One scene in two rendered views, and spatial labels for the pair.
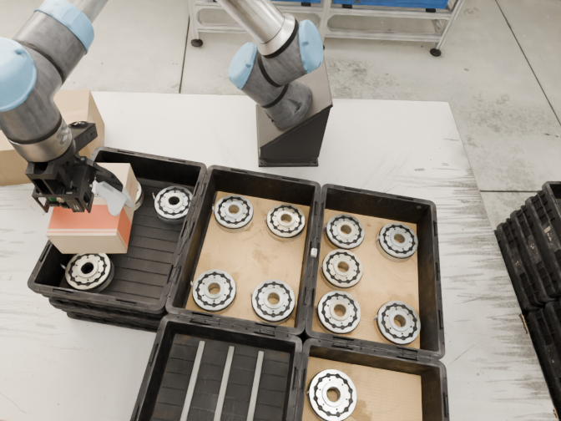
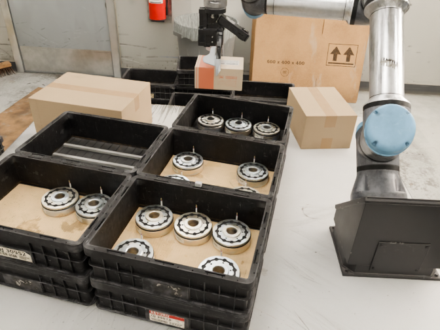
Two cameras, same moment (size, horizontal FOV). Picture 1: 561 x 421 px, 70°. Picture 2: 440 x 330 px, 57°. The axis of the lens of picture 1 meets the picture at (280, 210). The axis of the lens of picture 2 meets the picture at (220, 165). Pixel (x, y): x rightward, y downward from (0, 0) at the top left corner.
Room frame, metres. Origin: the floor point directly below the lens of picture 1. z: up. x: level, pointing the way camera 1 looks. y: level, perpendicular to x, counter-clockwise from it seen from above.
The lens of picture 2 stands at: (0.64, -0.96, 1.60)
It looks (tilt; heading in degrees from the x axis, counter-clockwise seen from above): 34 degrees down; 101
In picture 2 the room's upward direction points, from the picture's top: 2 degrees clockwise
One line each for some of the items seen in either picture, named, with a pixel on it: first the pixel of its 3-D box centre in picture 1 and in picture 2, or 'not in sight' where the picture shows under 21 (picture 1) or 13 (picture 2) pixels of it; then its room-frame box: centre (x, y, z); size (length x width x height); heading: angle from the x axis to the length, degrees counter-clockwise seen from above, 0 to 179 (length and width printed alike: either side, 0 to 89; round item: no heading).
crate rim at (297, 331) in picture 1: (250, 242); (215, 161); (0.42, 0.06, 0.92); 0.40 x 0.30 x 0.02; 178
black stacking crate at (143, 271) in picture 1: (132, 231); (234, 130); (0.43, 0.36, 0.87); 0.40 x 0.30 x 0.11; 178
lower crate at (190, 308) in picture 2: not in sight; (184, 268); (0.41, -0.24, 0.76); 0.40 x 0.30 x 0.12; 178
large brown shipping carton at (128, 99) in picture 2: not in sight; (95, 110); (-0.21, 0.48, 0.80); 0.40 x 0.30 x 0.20; 0
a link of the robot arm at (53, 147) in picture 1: (42, 134); (215, 0); (0.34, 0.35, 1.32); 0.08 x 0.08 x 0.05
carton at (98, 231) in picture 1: (96, 207); (219, 72); (0.37, 0.35, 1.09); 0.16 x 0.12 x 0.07; 9
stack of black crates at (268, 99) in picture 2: not in sight; (260, 122); (0.44, 1.41, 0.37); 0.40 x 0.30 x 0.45; 9
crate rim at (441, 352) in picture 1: (376, 263); (184, 224); (0.41, -0.24, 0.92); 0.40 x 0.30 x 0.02; 178
